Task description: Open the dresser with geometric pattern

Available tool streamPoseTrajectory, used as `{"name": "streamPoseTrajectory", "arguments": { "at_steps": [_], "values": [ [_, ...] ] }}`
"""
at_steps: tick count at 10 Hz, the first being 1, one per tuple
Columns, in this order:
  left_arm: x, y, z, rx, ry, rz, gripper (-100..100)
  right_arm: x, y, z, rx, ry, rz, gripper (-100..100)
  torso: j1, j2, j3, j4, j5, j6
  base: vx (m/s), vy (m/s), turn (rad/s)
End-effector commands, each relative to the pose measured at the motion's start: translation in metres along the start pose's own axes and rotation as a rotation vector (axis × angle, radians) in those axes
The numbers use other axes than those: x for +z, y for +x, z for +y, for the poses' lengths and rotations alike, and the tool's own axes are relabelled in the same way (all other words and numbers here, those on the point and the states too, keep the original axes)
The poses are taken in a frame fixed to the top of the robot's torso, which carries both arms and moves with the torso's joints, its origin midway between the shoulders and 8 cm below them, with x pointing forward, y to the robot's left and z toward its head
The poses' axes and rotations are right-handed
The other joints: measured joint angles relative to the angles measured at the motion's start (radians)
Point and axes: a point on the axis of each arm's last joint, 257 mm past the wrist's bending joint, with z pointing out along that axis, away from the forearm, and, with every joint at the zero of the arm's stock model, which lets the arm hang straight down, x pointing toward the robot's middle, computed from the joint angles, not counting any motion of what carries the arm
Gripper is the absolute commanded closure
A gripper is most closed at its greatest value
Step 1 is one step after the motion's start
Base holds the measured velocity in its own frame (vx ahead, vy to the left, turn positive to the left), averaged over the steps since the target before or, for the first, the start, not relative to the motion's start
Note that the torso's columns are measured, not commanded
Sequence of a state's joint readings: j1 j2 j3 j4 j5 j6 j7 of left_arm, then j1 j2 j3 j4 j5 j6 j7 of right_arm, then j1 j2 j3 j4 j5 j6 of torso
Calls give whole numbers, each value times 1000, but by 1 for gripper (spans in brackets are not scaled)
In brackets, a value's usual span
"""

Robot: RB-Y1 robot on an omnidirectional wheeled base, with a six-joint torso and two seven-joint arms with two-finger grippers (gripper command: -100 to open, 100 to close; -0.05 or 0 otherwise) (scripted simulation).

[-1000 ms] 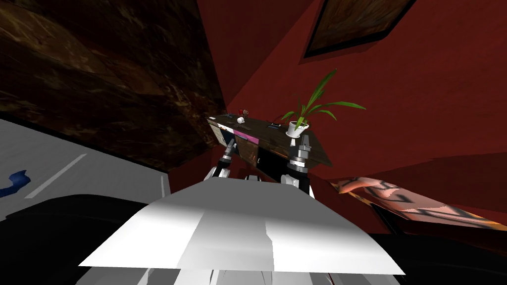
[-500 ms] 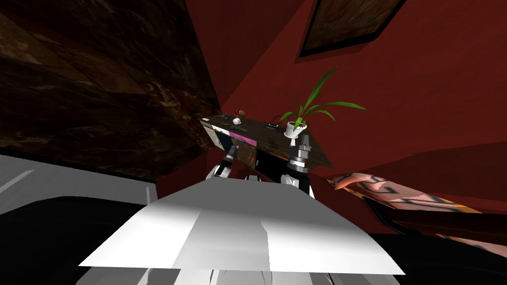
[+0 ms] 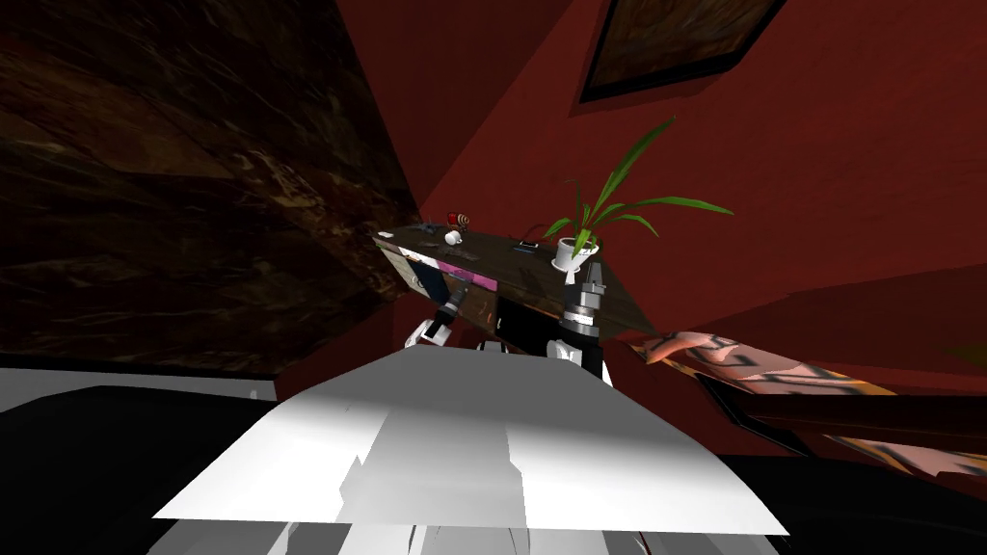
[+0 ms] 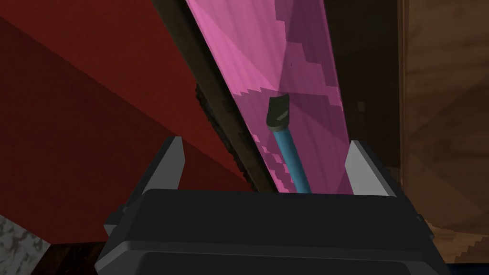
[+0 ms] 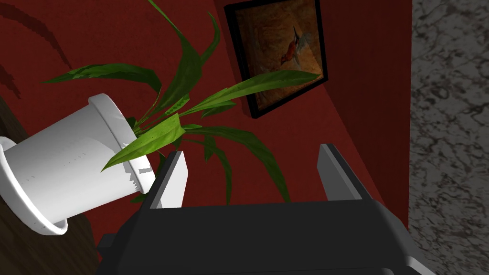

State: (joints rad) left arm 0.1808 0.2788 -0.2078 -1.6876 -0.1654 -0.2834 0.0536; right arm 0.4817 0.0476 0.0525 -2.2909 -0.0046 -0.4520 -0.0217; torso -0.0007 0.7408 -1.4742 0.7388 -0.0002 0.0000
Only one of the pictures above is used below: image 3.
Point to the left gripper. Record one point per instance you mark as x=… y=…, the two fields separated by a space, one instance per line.
x=456 y=299

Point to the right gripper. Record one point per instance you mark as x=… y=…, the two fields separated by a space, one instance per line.
x=591 y=297

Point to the pink drawer front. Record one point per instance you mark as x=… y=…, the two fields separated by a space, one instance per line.
x=470 y=275

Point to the green plant in white pot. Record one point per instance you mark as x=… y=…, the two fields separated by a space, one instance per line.
x=574 y=253

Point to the white mug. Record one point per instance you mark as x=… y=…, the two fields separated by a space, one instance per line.
x=453 y=238

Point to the dark wooden desk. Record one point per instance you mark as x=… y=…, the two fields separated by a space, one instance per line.
x=524 y=277

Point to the red cylinder object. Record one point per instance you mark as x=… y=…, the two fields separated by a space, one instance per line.
x=458 y=220

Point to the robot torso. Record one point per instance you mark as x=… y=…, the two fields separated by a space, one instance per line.
x=463 y=432

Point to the pink patterned bed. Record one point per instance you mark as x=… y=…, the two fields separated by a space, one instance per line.
x=740 y=362

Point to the dark framed wall picture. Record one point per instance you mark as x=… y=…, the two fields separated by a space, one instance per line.
x=678 y=38

